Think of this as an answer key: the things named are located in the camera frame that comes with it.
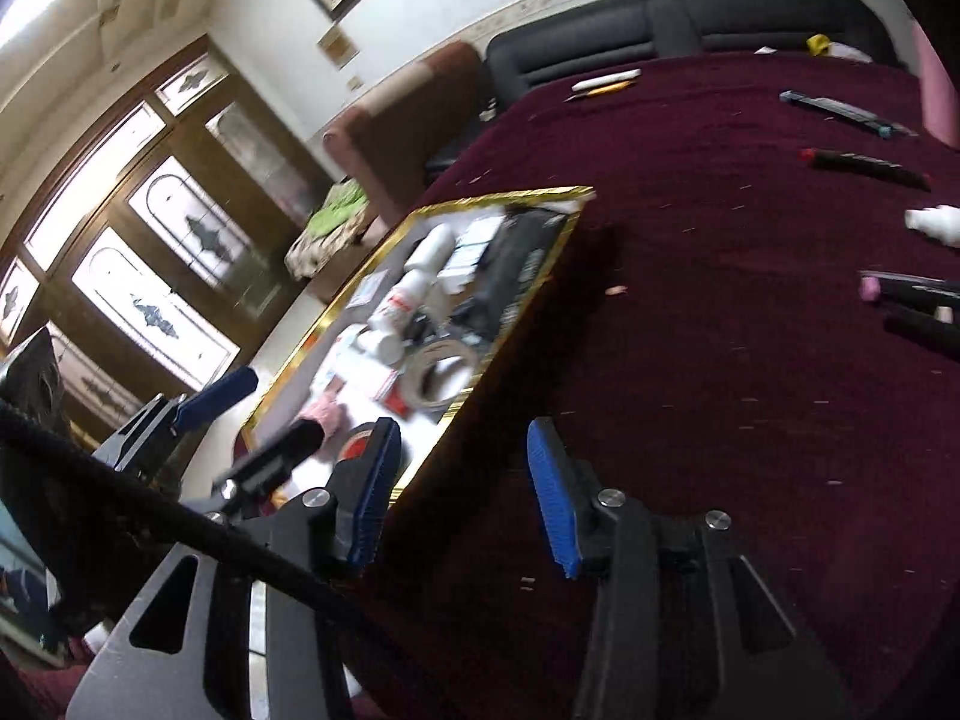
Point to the black printed pouch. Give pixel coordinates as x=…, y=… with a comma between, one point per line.
x=517, y=270

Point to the pink fuzzy ball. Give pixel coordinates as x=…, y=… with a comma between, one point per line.
x=322, y=412

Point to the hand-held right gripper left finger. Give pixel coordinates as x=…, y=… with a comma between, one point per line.
x=371, y=495

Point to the white and yellow pen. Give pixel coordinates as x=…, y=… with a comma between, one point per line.
x=607, y=81

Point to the white paper card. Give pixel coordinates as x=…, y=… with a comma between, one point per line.
x=341, y=360

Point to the plain white pill bottle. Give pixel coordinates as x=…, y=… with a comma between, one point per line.
x=431, y=247

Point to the green blanket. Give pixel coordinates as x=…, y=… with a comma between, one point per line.
x=337, y=210

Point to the small red packet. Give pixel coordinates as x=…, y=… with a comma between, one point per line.
x=352, y=446

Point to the beige tape roll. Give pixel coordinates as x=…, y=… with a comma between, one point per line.
x=416, y=360

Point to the small white bottle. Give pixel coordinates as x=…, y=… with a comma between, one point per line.
x=934, y=221

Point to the wooden glass-paned doors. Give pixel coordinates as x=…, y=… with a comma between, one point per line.
x=150, y=240

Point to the beige wall plate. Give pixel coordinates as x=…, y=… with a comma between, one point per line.
x=337, y=45

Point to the small yellow object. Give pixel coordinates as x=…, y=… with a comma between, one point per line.
x=817, y=43

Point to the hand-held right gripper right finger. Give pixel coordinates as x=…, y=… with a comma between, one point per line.
x=555, y=502

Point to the pink-capped black marker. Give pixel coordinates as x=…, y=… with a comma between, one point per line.
x=915, y=289

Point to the flat white medicine box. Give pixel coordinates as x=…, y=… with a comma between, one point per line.
x=366, y=292

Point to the black leather sofa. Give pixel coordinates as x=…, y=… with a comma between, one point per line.
x=675, y=22

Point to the gold-rimmed white tray box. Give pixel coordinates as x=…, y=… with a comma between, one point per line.
x=424, y=439

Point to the teal-tipped black marker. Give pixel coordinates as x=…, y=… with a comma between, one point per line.
x=840, y=111

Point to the white green-striped medicine box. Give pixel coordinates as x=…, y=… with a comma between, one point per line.
x=469, y=247

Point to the pink tumbler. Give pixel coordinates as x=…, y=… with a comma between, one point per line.
x=937, y=82

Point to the brown armchair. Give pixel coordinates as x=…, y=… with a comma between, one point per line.
x=405, y=135

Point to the floral printed blanket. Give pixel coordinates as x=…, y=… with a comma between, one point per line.
x=315, y=255

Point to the white red-label pill bottle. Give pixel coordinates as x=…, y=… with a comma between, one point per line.
x=401, y=300

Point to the white and red box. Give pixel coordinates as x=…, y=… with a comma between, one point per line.
x=386, y=390

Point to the red-capped black marker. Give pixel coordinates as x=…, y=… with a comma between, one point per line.
x=862, y=165

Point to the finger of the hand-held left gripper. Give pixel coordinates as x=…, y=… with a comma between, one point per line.
x=221, y=390
x=277, y=454

